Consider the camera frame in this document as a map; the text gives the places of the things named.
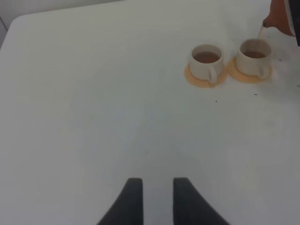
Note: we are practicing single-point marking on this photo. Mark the right white teacup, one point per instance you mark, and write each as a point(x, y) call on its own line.
point(254, 58)

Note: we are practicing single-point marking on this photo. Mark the right orange coaster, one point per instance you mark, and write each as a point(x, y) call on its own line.
point(241, 77)

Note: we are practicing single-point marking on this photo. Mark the orange coaster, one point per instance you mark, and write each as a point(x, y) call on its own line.
point(203, 83)
point(241, 77)

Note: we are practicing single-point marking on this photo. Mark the left white teacup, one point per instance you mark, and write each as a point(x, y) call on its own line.
point(207, 62)

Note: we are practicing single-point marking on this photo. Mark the brown clay teapot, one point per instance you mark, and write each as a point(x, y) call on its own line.
point(280, 17)

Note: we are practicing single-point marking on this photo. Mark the left orange coaster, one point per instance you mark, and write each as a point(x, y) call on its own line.
point(203, 83)

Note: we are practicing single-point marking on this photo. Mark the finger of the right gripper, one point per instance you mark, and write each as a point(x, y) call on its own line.
point(293, 15)

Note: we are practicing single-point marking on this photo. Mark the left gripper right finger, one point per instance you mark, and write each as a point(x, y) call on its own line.
point(190, 208)

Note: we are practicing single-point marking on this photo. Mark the white teacup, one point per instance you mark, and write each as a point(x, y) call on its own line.
point(254, 58)
point(207, 62)

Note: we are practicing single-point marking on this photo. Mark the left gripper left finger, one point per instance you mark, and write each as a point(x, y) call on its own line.
point(128, 207)

